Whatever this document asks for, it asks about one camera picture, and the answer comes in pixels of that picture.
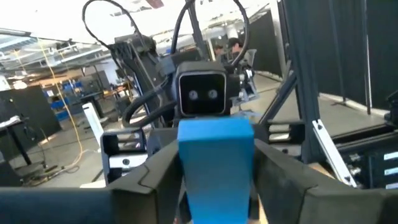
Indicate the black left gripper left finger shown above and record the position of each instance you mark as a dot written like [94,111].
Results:
[149,193]

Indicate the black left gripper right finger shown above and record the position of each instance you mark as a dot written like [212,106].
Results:
[280,186]

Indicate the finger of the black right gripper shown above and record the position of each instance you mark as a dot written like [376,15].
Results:
[161,140]
[261,132]

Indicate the blue wooden block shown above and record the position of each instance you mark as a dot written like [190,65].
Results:
[214,161]

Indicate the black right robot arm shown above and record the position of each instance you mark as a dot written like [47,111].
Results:
[136,62]

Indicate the white tower fan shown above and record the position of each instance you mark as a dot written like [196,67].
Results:
[93,121]

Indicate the person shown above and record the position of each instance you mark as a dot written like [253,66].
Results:
[235,46]
[219,51]

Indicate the black box with light slots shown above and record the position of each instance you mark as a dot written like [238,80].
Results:
[370,165]

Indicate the black partition panel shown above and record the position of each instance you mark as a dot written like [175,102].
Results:
[28,109]
[342,46]

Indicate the black aluminium table frame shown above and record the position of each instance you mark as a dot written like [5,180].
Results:
[303,93]

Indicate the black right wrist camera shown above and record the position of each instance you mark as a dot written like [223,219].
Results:
[202,93]

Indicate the silver aluminium bracket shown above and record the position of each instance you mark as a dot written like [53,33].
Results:
[329,149]

